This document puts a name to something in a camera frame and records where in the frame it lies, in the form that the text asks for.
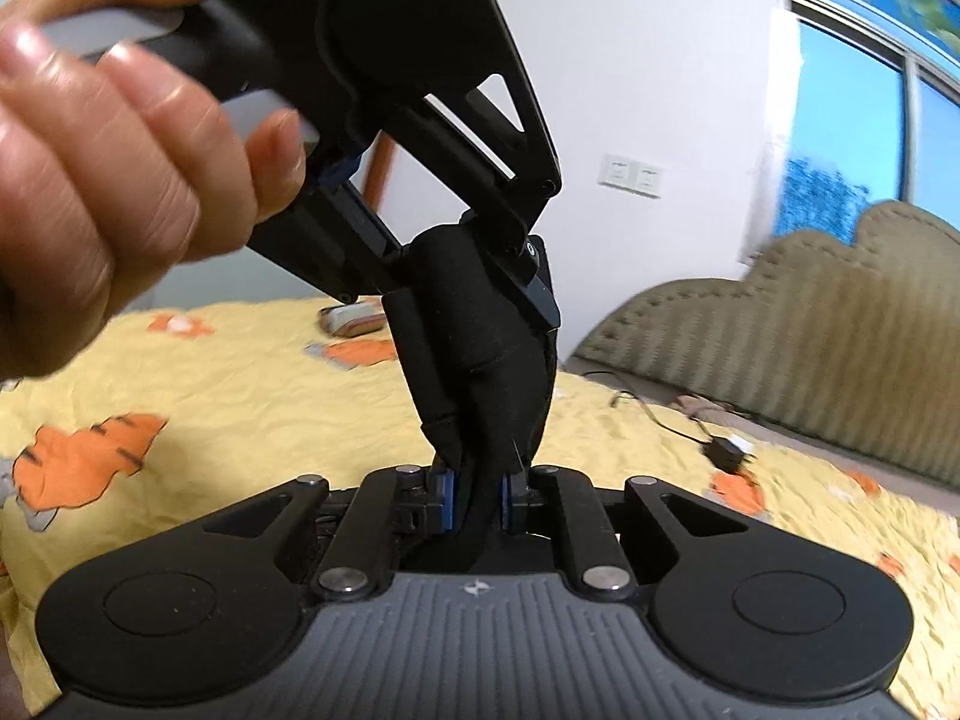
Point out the brown wallet case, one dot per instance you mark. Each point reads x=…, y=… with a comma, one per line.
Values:
x=352, y=320

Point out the black pants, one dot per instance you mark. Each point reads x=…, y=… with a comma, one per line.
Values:
x=481, y=377

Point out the black power adapter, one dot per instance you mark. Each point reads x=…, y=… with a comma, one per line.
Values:
x=728, y=454

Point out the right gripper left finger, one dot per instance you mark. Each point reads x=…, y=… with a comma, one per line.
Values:
x=364, y=531

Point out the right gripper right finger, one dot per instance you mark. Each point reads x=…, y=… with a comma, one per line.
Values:
x=579, y=521

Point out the olive padded headboard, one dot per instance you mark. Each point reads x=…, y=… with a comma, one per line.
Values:
x=855, y=344

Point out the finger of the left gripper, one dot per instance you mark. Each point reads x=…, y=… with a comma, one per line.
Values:
x=537, y=297

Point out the window with blue view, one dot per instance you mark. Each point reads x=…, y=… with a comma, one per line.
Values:
x=866, y=111

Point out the white double wall socket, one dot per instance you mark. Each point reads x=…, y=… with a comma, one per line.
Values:
x=631, y=176

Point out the person left hand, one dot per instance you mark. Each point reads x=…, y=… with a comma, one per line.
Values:
x=113, y=173

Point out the yellow carrot print bedsheet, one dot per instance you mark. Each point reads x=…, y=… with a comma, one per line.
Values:
x=169, y=416

